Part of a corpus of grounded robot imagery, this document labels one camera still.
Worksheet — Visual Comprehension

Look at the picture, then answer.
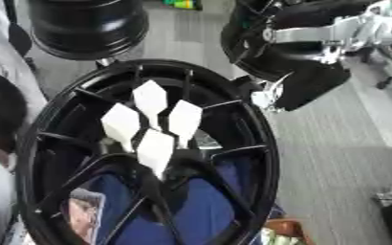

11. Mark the green yellow object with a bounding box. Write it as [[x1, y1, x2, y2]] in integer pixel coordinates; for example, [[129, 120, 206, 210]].
[[163, 0, 205, 11]]

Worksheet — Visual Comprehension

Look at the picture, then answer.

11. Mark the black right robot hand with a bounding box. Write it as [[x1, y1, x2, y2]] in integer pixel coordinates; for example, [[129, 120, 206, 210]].
[[250, 0, 387, 112]]

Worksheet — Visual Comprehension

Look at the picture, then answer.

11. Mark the person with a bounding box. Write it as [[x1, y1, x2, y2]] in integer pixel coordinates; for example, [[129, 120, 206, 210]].
[[0, 0, 51, 245]]

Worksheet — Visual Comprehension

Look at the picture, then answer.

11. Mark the brown box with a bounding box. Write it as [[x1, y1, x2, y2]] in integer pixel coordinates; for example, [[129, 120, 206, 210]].
[[261, 217, 318, 245]]

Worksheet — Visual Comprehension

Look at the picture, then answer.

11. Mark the printed picture card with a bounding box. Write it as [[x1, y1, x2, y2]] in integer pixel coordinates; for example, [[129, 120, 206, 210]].
[[63, 187, 108, 245]]

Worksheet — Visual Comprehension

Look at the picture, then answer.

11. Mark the black spoked wheel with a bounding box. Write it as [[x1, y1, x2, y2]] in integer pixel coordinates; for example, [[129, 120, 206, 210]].
[[13, 57, 282, 245]]

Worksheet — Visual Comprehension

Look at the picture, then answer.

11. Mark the white pin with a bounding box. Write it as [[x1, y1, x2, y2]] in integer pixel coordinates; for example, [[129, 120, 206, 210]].
[[134, 127, 176, 180], [165, 99, 205, 149], [98, 101, 142, 153], [130, 79, 169, 129]]

